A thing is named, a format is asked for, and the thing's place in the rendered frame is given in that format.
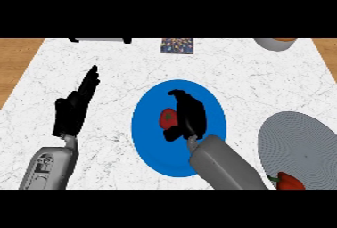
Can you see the white appliance with black feet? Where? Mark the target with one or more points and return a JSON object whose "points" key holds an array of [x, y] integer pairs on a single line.
{"points": [[101, 39]]}

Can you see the blue round plate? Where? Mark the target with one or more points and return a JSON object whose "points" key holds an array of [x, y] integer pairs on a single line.
{"points": [[151, 139]]}

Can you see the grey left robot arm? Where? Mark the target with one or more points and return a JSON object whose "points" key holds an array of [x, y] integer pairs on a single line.
{"points": [[49, 167]]}

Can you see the colourful patterned box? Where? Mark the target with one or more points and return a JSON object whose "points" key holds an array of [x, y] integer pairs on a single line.
{"points": [[178, 45]]}

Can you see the grey round placemat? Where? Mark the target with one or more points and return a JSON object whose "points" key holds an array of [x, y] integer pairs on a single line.
{"points": [[303, 148]]}

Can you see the red tomato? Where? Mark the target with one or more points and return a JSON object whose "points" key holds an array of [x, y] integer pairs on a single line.
{"points": [[167, 118]]}

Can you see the grey round bowl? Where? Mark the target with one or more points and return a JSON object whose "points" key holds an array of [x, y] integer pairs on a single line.
{"points": [[275, 44]]}

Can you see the red bell pepper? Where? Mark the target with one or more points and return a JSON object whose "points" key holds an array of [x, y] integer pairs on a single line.
{"points": [[290, 181]]}

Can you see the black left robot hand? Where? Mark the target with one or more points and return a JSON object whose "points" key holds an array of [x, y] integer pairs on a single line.
{"points": [[73, 112]]}

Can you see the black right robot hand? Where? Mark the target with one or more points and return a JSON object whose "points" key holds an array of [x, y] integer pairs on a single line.
{"points": [[193, 114]]}

